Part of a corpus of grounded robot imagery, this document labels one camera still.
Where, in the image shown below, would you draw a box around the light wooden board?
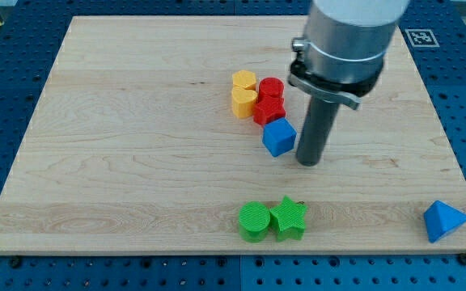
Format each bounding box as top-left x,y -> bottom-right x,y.
0,16 -> 466,255

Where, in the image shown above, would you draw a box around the yellow heart block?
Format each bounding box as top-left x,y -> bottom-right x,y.
231,86 -> 258,119

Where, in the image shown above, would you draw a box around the green cylinder block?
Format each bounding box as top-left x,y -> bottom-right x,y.
238,201 -> 271,243

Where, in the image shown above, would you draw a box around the white fiducial marker tag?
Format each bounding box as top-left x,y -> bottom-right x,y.
405,28 -> 439,48

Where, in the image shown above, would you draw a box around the yellow hexagon block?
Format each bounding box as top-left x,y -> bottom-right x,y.
231,70 -> 257,91

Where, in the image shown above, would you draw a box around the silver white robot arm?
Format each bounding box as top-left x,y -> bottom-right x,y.
288,0 -> 409,110

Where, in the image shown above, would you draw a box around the blue cube block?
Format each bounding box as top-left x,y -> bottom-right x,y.
262,117 -> 297,157

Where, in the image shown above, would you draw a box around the red cylinder block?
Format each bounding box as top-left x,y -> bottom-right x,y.
258,77 -> 284,103

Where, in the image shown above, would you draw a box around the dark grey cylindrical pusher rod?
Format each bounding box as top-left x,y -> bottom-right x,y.
296,97 -> 339,167

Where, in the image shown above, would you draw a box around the blue triangle block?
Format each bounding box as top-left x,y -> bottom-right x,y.
423,200 -> 466,243

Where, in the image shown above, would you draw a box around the red star block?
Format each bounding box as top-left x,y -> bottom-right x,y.
253,97 -> 286,127

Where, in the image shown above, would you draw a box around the green star block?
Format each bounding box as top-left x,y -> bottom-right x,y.
269,196 -> 307,242

